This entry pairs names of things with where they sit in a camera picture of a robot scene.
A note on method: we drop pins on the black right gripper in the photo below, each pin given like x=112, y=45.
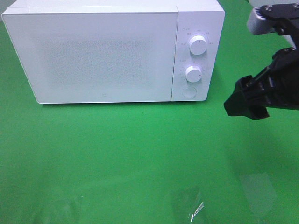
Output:
x=284, y=83

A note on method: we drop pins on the round white door-release button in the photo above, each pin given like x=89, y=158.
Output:
x=189, y=92

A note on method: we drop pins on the white microwave knob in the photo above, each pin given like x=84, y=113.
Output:
x=198, y=45
x=193, y=74

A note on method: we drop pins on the white microwave door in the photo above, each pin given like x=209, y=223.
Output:
x=95, y=58

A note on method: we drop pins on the green table cloth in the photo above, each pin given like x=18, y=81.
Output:
x=150, y=163

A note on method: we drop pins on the white microwave oven body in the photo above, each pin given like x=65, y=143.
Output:
x=195, y=17

